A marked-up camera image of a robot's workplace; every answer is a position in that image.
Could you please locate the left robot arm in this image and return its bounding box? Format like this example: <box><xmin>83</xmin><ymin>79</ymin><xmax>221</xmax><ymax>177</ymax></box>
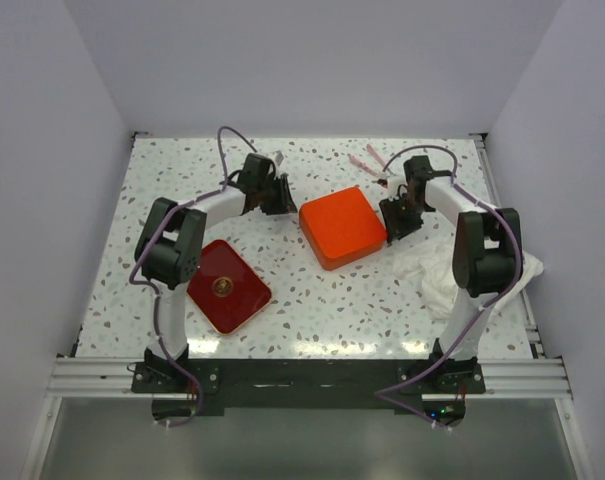
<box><xmin>129</xmin><ymin>153</ymin><xmax>297</xmax><ymax>392</ymax></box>

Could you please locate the red cookie tray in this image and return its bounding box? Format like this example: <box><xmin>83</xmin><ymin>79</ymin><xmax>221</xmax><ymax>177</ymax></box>
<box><xmin>187</xmin><ymin>240</ymin><xmax>272</xmax><ymax>335</ymax></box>

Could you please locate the white crumpled plastic bag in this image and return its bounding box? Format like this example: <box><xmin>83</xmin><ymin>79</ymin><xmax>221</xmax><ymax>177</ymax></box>
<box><xmin>393</xmin><ymin>239</ymin><xmax>544</xmax><ymax>320</ymax></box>

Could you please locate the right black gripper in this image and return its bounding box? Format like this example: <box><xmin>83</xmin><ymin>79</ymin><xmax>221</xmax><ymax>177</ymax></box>
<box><xmin>379</xmin><ymin>193</ymin><xmax>430</xmax><ymax>244</ymax></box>

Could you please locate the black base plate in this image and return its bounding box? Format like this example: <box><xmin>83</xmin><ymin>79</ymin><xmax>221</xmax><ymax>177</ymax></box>
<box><xmin>127</xmin><ymin>357</ymin><xmax>486</xmax><ymax>426</ymax></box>

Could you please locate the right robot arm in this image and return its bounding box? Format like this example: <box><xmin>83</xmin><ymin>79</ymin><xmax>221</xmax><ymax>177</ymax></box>
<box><xmin>379</xmin><ymin>155</ymin><xmax>524</xmax><ymax>393</ymax></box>

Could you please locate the orange box lid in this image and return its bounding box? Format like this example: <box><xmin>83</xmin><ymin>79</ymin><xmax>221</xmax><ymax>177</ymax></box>
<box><xmin>299</xmin><ymin>187</ymin><xmax>386</xmax><ymax>245</ymax></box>

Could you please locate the orange compartment cookie box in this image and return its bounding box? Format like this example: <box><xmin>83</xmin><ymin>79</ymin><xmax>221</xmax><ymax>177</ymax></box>
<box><xmin>307</xmin><ymin>236</ymin><xmax>384</xmax><ymax>271</ymax></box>

